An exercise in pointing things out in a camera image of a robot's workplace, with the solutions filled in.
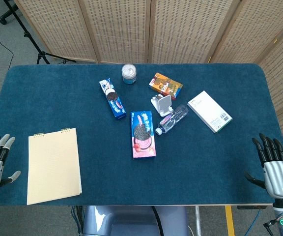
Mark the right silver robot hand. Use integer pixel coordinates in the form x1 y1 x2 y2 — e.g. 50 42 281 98
244 133 283 199

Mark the white-lidded jar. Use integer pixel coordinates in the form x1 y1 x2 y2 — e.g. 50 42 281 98
121 63 137 85

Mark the white flat carton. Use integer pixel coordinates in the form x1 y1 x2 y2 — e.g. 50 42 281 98
187 90 233 134

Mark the cream paper notepad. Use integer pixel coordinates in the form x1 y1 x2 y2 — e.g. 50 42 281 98
27 127 83 206

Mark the orange snack box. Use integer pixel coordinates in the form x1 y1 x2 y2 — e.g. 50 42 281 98
148 72 184 100

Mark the white folding phone stand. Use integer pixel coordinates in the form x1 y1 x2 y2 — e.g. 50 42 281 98
150 94 174 118

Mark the clear plastic water bottle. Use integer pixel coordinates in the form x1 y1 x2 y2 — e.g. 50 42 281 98
155 104 190 136

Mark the blue long Oreo box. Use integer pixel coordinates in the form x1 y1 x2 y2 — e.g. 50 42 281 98
99 78 127 121

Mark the black tripod stand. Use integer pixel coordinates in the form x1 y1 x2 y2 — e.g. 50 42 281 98
0 0 77 65

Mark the pink strawberry Oreo box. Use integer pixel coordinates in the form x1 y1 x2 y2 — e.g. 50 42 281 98
130 111 157 159

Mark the grey-blue robot torso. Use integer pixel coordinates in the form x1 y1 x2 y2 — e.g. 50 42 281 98
82 205 189 236

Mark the blue table cloth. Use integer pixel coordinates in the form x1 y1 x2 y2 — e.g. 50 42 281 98
0 63 283 207

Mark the blue cable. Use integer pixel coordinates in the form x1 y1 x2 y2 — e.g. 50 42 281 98
245 208 262 236

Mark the black torso cable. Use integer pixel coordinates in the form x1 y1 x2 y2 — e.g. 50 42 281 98
151 206 167 236

